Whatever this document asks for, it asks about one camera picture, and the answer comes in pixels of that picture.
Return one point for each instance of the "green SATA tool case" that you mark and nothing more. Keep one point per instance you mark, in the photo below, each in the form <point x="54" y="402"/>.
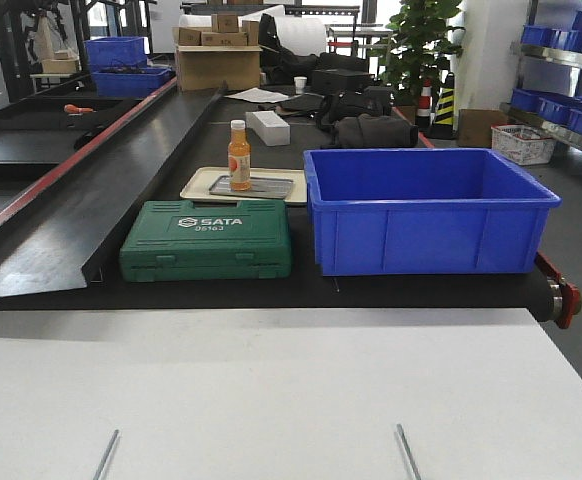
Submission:
<point x="178" y="240"/>

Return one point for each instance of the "green potted plant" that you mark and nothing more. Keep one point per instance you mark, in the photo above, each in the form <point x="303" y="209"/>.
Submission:
<point x="418" y="47"/>

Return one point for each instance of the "beige plastic tray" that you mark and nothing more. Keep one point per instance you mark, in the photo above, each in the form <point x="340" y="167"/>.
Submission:
<point x="198" y="187"/>

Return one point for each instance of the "white paper cup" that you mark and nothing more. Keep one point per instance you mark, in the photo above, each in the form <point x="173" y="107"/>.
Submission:
<point x="300" y="84"/>

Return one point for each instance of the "small metal tray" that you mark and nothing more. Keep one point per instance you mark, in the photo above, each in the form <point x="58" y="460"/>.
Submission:
<point x="261" y="187"/>

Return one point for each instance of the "large cardboard box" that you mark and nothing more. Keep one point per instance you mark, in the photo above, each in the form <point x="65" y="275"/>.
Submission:
<point x="206" y="67"/>

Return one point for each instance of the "yellow-black traffic cone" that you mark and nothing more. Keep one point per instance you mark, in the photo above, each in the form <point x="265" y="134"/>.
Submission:
<point x="442" y="126"/>

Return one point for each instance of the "large blue plastic bin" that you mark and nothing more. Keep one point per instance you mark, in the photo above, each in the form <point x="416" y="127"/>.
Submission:
<point x="423" y="211"/>

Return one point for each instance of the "brown cardboard box on floor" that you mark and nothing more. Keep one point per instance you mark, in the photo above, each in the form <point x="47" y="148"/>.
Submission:
<point x="474" y="127"/>

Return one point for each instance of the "white rectangular box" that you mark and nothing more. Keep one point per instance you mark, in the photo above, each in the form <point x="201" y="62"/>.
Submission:
<point x="270" y="127"/>

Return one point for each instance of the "white wire basket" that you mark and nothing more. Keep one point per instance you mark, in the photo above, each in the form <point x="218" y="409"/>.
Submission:
<point x="522" y="144"/>

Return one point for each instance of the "orange juice bottle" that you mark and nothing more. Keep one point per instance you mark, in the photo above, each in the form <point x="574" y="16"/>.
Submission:
<point x="239" y="151"/>

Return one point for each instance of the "red-white traffic cone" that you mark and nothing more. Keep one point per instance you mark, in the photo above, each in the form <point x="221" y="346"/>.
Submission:
<point x="423" y="112"/>

